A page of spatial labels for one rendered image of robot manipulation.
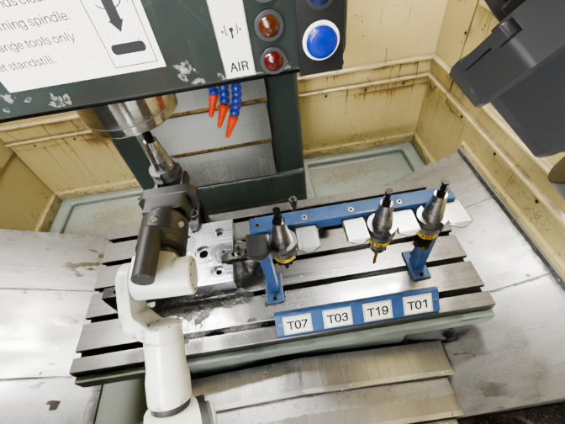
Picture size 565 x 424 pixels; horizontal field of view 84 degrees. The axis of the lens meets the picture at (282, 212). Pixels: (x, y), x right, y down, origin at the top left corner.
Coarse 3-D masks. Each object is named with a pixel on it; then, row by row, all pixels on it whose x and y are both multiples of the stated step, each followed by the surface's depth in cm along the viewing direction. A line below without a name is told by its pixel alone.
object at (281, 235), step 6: (282, 222) 62; (276, 228) 63; (282, 228) 63; (276, 234) 64; (282, 234) 64; (288, 234) 65; (276, 240) 65; (282, 240) 65; (288, 240) 66; (276, 246) 67; (282, 246) 66
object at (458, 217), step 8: (456, 200) 71; (448, 208) 70; (456, 208) 69; (464, 208) 69; (448, 216) 68; (456, 216) 68; (464, 216) 68; (448, 224) 67; (456, 224) 67; (464, 224) 67
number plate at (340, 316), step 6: (348, 306) 84; (324, 312) 84; (330, 312) 84; (336, 312) 84; (342, 312) 84; (348, 312) 84; (324, 318) 85; (330, 318) 85; (336, 318) 85; (342, 318) 85; (348, 318) 85; (324, 324) 85; (330, 324) 85; (336, 324) 85; (342, 324) 85; (348, 324) 85
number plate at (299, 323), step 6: (282, 318) 84; (288, 318) 84; (294, 318) 84; (300, 318) 84; (306, 318) 84; (288, 324) 85; (294, 324) 85; (300, 324) 85; (306, 324) 85; (288, 330) 85; (294, 330) 85; (300, 330) 85; (306, 330) 85; (312, 330) 85
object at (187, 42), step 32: (160, 0) 26; (192, 0) 27; (288, 0) 28; (160, 32) 28; (192, 32) 29; (288, 32) 30; (192, 64) 31; (256, 64) 31; (288, 64) 32; (0, 96) 31; (32, 96) 31; (64, 96) 32; (96, 96) 32; (128, 96) 32
